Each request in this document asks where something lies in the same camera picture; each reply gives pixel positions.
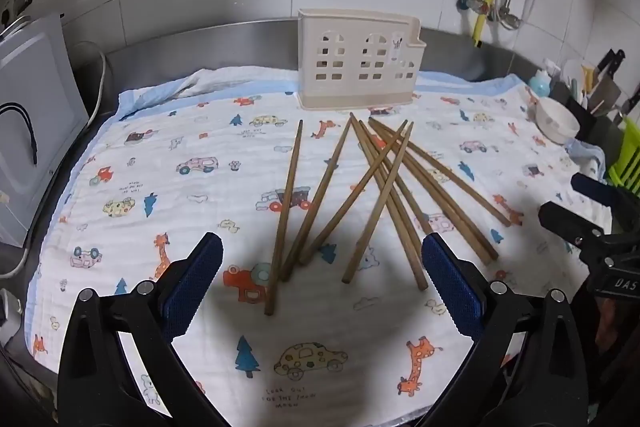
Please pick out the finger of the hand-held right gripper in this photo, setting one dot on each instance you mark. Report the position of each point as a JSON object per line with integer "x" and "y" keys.
{"x": 570, "y": 222}
{"x": 595, "y": 187}

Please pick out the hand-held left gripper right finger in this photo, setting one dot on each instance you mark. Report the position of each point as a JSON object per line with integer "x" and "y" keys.
{"x": 450, "y": 277}

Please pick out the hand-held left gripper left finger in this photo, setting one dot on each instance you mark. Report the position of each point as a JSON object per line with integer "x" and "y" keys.
{"x": 197, "y": 277}

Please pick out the pile of wooden chopsticks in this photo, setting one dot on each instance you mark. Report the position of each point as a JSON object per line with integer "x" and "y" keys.
{"x": 285, "y": 214}

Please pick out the beige plastic chopstick holder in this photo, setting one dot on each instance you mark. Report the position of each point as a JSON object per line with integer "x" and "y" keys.
{"x": 350, "y": 27}

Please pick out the light blue rag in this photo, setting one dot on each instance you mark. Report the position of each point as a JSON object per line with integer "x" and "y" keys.
{"x": 585, "y": 154}

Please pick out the green plastic rack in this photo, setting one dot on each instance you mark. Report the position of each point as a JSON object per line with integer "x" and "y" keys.
{"x": 627, "y": 162}

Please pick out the cartoon printed white cloth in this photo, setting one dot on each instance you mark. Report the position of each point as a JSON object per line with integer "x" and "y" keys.
{"x": 200, "y": 207}

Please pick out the white bowl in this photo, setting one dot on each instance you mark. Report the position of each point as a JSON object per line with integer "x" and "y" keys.
{"x": 555, "y": 119}

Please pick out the blue and white bottle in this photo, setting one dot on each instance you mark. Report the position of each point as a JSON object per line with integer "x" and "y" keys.
{"x": 540, "y": 83}

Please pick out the metal water valve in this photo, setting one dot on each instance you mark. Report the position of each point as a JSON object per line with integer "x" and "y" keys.
{"x": 472, "y": 2}
{"x": 507, "y": 18}

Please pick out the white microwave oven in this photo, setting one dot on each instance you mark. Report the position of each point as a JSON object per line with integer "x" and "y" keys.
{"x": 35, "y": 72}

